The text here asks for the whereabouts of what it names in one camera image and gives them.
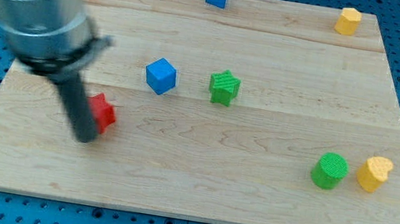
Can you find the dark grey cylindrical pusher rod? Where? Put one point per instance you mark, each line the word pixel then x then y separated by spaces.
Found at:
pixel 73 96

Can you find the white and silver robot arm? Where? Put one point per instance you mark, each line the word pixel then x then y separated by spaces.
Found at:
pixel 56 39

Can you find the red star block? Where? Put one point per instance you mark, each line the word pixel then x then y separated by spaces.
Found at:
pixel 103 112

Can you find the green star block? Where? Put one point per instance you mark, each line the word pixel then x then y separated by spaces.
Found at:
pixel 223 87

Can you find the green circle block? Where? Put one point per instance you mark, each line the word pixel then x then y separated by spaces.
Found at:
pixel 329 171

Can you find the blue cube block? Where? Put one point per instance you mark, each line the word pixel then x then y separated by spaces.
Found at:
pixel 161 76

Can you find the light wooden board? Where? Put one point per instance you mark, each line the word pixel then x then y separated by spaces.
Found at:
pixel 305 90

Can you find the yellow hexagon block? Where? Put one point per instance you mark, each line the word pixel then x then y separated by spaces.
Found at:
pixel 348 21

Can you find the yellow heart block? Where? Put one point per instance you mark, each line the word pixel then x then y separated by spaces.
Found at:
pixel 374 172

